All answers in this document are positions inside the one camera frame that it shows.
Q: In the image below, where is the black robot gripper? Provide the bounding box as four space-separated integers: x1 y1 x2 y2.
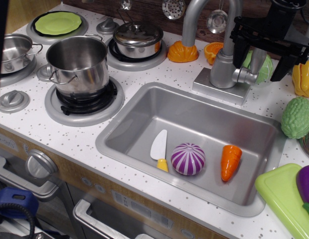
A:
230 0 309 82

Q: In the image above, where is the silver faucet lever handle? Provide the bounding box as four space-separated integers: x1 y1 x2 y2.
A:
250 48 267 75

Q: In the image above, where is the green toy cabbage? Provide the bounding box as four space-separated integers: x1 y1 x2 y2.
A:
242 50 274 84

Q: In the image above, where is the yellow toy bell pepper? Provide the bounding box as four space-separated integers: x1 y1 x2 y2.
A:
292 61 309 98

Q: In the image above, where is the silver toy faucet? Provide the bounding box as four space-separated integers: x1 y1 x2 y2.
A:
181 0 258 106

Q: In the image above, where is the hanging steel ladle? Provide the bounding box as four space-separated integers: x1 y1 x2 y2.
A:
206 0 228 34

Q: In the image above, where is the green bumpy toy gourd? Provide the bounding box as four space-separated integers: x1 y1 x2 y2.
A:
281 97 309 139

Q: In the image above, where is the orange toy pumpkin half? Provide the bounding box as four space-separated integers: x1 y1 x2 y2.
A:
167 41 199 63

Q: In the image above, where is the hanging steel slotted spoon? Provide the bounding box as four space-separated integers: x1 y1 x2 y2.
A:
162 0 185 20

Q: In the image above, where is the orange toy carrot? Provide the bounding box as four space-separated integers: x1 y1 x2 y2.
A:
221 145 242 182

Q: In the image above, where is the silver toy sink basin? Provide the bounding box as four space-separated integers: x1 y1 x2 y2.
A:
96 83 286 217

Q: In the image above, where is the purple striped toy onion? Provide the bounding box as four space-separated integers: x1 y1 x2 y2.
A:
171 143 206 176

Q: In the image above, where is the purple toy eggplant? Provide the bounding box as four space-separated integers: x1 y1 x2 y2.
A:
296 165 309 215

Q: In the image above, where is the lidded steel saucepan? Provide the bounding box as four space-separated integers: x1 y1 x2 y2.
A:
113 21 163 59

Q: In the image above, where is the green cutting board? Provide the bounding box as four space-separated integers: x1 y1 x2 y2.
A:
255 163 309 239

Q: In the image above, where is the back right stove burner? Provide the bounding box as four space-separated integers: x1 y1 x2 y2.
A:
107 40 167 72

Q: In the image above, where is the stove burner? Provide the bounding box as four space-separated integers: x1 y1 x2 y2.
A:
26 11 88 45
107 40 167 72
45 77 124 127
0 57 37 88

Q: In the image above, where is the silver stove knob back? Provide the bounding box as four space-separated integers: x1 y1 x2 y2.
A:
96 17 119 35

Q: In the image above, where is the silver stove knob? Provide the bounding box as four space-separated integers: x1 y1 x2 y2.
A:
96 17 119 35
0 90 30 114
36 64 55 83

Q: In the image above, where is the large steel pot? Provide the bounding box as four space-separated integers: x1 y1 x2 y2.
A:
46 34 109 100

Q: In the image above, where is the front right stove burner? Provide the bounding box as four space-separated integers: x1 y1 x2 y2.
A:
45 77 124 127

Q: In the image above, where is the green toy plate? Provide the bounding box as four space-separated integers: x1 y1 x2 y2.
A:
33 11 82 36

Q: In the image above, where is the silver stove knob middle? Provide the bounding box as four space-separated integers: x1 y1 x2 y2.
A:
36 64 55 83

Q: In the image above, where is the back left stove burner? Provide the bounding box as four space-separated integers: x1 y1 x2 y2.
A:
26 11 88 45

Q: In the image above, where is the small steel pot left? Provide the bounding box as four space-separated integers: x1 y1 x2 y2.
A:
0 33 43 74

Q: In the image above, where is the silver oven dial knob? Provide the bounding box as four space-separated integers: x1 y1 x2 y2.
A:
25 149 58 179

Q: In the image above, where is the silver stove knob front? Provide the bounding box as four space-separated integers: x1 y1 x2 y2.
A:
0 90 30 114

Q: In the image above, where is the front left stove burner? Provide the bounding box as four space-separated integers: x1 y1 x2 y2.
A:
0 57 37 88

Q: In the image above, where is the white toy knife yellow handle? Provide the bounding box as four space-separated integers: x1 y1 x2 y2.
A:
150 129 168 172

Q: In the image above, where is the silver dishwasher door handle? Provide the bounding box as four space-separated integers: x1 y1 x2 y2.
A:
73 199 160 239

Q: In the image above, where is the silver oven door handle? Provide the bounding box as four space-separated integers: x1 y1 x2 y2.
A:
0 151 61 202

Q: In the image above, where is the blue clamp with cable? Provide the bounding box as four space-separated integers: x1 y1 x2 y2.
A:
0 187 39 239

